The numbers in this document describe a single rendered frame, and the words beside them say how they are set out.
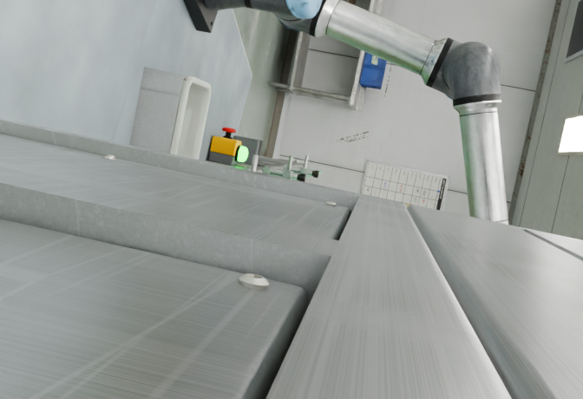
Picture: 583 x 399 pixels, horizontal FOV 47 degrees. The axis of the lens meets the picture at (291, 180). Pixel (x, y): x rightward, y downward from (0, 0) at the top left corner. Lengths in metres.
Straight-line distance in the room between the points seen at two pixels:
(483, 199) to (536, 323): 1.22
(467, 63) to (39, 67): 0.83
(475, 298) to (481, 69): 1.22
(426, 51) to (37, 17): 0.88
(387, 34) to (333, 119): 5.90
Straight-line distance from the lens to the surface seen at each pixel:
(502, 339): 0.16
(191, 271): 0.20
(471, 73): 1.41
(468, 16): 7.61
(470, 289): 0.22
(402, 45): 1.54
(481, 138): 1.40
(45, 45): 0.97
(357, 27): 1.56
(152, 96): 1.30
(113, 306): 0.16
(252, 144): 2.13
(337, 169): 7.41
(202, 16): 1.51
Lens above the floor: 1.21
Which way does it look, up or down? 7 degrees down
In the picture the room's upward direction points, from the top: 102 degrees clockwise
